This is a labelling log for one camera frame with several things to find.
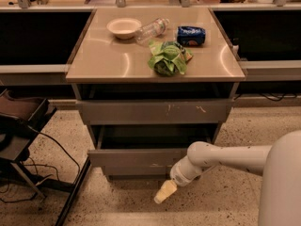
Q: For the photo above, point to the black floor bar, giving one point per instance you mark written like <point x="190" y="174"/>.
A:
<point x="74" y="190"/>

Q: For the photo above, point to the green chip bag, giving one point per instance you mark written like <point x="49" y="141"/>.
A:
<point x="168" y="58"/>

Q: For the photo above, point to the grey cabinet with steel top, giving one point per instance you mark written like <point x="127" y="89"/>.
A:
<point x="171" y="93"/>

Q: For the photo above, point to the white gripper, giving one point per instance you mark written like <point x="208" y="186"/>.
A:
<point x="178" y="175"/>

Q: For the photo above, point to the clear plastic water bottle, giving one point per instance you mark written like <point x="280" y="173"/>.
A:
<point x="152" y="30"/>

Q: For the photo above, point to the white paper bowl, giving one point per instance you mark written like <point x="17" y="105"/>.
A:
<point x="123" y="28"/>

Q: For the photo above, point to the blue pepsi can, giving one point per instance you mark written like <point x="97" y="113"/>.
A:
<point x="190" y="35"/>

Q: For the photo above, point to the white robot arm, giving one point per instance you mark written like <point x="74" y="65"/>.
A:
<point x="279" y="165"/>

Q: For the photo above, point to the black equipment cart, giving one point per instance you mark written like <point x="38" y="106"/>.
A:
<point x="21" y="121"/>

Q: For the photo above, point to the grey drawer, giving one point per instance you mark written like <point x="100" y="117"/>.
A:
<point x="129" y="152"/>
<point x="115" y="112"/>

